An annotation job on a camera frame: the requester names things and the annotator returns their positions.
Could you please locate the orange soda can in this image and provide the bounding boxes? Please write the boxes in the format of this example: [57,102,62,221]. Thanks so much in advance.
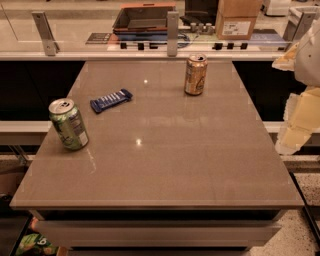
[184,53,208,95]

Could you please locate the metal glass bracket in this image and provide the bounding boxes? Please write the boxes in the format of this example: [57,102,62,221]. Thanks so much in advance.
[283,12,317,48]
[32,11,60,56]
[167,11,179,57]

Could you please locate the open dark tray box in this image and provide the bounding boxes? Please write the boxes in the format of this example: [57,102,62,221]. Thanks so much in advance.
[113,2,176,32]

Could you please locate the left metal glass bracket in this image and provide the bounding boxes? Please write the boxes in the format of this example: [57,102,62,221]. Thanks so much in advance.
[32,11,60,56]

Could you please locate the green snack bag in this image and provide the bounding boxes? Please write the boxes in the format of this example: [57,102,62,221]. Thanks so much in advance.
[15,233,58,256]

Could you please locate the right metal glass bracket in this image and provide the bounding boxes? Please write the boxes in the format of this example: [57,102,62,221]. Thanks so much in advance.
[283,12,317,48]

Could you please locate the blue snack bar wrapper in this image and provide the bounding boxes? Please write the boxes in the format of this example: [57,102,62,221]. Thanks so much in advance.
[90,89,133,114]

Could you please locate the green soda can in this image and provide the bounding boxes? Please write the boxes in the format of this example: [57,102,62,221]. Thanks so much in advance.
[49,98,89,150]

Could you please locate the cardboard box with label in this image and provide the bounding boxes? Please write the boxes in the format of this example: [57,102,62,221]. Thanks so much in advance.
[215,0,262,40]

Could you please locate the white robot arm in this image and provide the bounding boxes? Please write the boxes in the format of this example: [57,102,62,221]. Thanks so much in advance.
[272,20,320,155]

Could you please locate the table drawer front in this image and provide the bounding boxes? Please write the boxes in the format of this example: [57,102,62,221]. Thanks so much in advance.
[36,221,281,249]

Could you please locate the middle metal glass bracket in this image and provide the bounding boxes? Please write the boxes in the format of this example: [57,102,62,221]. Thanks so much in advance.
[167,11,179,57]

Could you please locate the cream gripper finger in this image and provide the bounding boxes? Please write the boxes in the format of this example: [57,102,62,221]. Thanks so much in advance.
[275,87,320,155]
[272,43,299,71]

